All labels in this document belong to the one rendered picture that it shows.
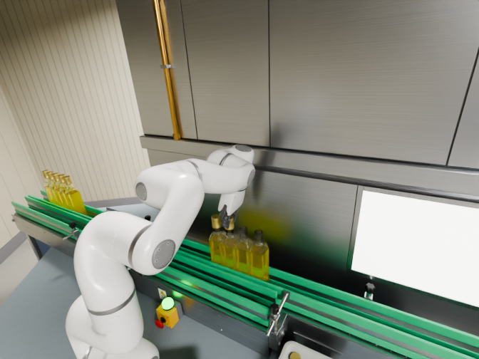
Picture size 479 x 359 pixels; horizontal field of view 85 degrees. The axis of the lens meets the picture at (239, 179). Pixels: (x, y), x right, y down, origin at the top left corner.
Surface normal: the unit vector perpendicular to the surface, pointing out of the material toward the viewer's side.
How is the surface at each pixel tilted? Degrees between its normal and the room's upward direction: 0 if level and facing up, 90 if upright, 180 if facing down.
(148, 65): 90
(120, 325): 91
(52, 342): 0
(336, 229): 90
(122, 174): 90
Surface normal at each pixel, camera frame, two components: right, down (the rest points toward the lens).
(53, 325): -0.06, -0.91
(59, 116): 0.11, 0.40
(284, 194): -0.49, 0.38
